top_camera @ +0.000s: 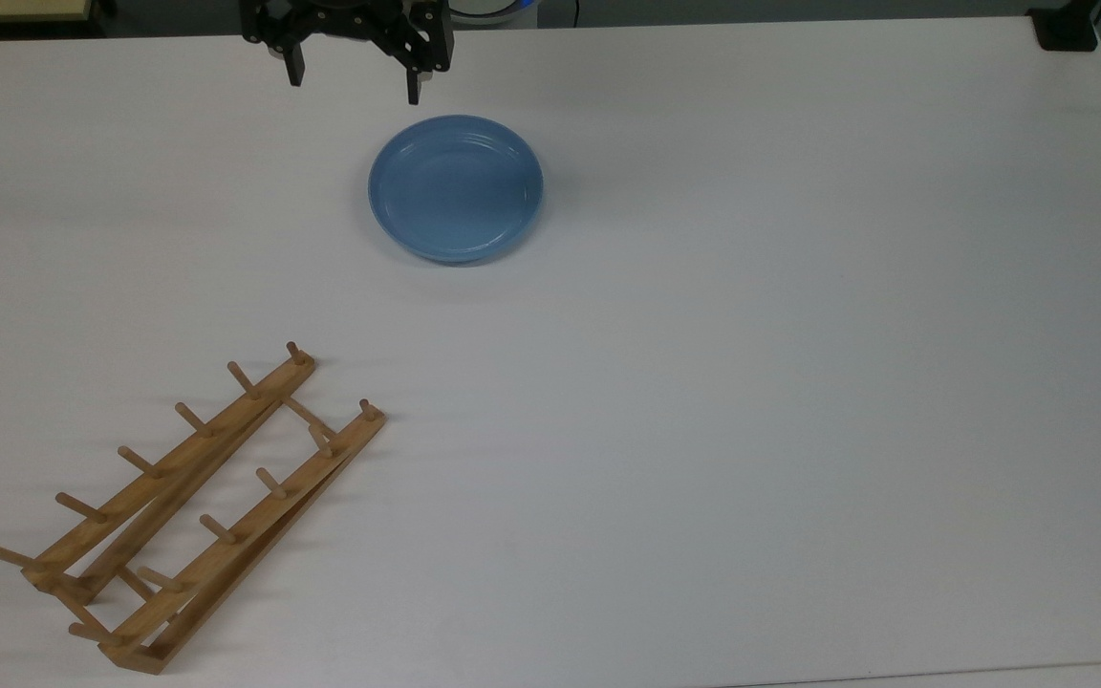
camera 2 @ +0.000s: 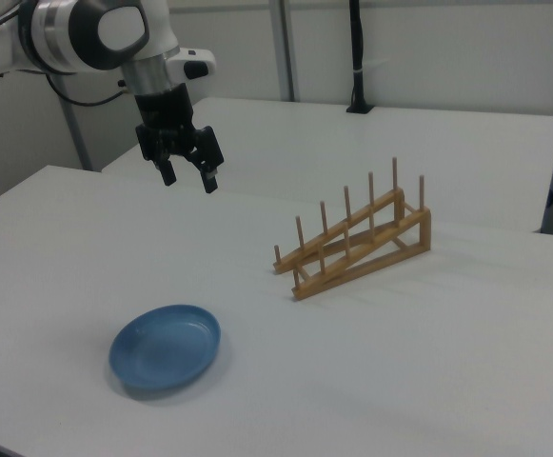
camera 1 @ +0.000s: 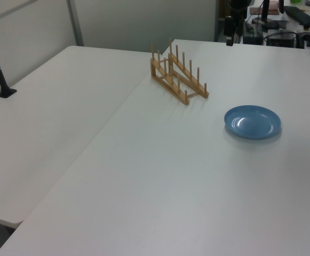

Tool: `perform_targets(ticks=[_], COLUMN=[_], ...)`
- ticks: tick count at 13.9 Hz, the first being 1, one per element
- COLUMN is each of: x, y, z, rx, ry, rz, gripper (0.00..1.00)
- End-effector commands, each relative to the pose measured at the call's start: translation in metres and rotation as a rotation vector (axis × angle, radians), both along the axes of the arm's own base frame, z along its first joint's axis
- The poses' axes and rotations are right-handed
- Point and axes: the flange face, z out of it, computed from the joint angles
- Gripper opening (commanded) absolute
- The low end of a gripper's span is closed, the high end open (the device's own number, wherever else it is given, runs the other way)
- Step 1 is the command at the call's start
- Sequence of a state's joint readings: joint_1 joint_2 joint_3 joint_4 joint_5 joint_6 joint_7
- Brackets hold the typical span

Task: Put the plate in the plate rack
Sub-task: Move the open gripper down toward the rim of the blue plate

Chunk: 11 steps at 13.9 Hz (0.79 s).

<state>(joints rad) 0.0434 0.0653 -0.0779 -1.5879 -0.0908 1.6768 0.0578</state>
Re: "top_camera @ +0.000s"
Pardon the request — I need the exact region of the white blue-ringed robot base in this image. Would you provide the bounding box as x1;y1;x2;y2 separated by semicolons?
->
450;0;540;29

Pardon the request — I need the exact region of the wooden peg plate rack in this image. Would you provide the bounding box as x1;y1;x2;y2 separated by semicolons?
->
0;341;387;676

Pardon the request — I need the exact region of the black table clamp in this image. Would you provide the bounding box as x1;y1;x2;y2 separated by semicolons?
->
1026;0;1101;53

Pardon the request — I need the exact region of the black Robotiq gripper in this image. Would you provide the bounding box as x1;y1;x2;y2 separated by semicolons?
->
241;0;456;106

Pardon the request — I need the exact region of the light wooden side table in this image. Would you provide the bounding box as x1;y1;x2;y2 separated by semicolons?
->
0;0;95;26

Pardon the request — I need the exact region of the blue round plate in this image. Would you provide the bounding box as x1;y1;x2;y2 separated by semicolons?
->
368;115;544;266

